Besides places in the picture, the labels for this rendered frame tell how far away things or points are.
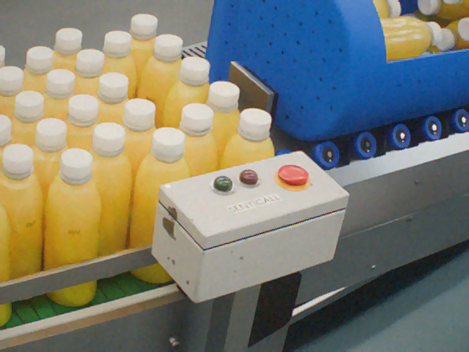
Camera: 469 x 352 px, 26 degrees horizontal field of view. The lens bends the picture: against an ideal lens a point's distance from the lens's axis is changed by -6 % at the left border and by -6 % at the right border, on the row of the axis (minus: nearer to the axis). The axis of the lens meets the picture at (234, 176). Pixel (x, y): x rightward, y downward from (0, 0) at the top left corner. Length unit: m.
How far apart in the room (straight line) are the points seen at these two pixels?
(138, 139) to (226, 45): 0.84
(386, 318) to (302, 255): 1.57
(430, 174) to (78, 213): 0.71
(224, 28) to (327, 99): 0.67
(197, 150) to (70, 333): 0.28
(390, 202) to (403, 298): 1.22
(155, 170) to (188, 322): 0.23
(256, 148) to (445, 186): 0.52
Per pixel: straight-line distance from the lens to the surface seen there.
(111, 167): 1.27
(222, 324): 1.32
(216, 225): 1.14
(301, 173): 1.23
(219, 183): 1.19
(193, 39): 3.95
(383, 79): 1.49
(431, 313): 2.86
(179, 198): 1.18
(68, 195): 1.22
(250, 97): 1.54
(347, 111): 1.48
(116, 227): 1.31
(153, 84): 1.49
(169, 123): 1.45
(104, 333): 1.32
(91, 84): 1.43
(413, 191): 1.71
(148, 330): 1.36
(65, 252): 1.25
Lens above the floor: 1.78
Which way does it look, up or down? 34 degrees down
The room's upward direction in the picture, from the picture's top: 10 degrees clockwise
